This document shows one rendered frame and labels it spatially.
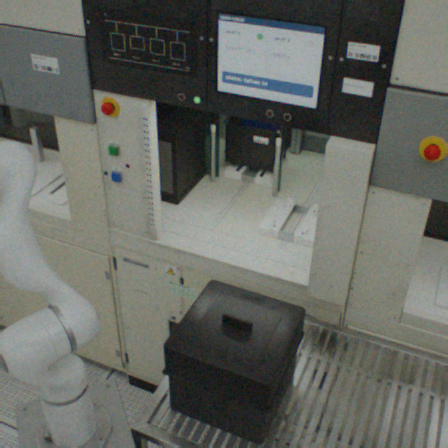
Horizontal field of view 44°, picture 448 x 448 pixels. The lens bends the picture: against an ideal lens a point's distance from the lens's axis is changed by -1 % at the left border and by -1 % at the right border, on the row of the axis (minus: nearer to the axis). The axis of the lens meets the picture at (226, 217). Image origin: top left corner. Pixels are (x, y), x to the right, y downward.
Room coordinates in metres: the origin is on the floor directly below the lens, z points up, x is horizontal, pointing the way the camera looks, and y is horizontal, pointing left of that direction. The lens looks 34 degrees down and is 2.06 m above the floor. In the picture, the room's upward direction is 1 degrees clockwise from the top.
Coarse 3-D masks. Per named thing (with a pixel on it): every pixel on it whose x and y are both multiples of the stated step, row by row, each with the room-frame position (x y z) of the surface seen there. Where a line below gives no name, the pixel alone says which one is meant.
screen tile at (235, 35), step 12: (228, 36) 1.46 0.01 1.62; (240, 36) 1.45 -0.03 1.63; (252, 36) 1.44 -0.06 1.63; (264, 36) 1.43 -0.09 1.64; (264, 48) 1.42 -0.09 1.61; (228, 60) 1.46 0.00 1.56; (240, 60) 1.45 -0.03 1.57; (252, 60) 1.44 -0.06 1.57; (264, 60) 1.42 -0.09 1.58; (264, 72) 1.42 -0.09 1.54
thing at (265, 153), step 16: (240, 128) 2.00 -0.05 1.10; (256, 128) 1.98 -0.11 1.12; (288, 128) 2.10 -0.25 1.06; (240, 144) 2.00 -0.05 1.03; (256, 144) 1.98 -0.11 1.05; (272, 144) 1.95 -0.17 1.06; (288, 144) 2.11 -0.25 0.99; (240, 160) 2.00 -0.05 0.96; (256, 160) 1.98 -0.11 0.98; (272, 160) 1.95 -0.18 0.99
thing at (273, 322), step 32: (224, 288) 1.17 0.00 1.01; (192, 320) 1.04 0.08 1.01; (224, 320) 1.03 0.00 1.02; (256, 320) 1.05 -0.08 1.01; (288, 320) 1.05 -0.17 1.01; (192, 352) 0.93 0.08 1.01; (224, 352) 0.94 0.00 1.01; (256, 352) 0.94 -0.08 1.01; (288, 352) 0.97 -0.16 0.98; (192, 384) 0.91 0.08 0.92; (224, 384) 0.88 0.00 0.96; (256, 384) 0.85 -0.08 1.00
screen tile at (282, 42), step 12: (276, 36) 1.41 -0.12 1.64; (288, 36) 1.40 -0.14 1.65; (300, 36) 1.39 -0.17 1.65; (276, 48) 1.41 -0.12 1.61; (288, 48) 1.40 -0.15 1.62; (300, 48) 1.39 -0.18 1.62; (312, 48) 1.38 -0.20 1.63; (276, 60) 1.41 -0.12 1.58; (312, 60) 1.37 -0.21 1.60; (276, 72) 1.41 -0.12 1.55; (288, 72) 1.40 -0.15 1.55; (300, 72) 1.39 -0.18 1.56; (312, 72) 1.37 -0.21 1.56
